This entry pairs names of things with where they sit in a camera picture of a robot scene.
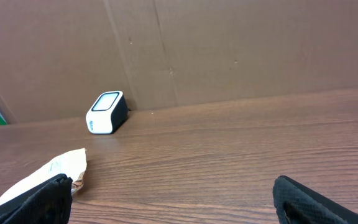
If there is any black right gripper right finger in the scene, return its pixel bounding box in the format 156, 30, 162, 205
272, 175, 358, 224

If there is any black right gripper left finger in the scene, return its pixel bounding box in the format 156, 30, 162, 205
0, 174, 73, 224

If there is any beige paper pouch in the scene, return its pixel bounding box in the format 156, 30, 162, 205
0, 148, 87, 205

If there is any white black barcode scanner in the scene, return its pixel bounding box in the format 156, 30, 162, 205
86, 91, 129, 134

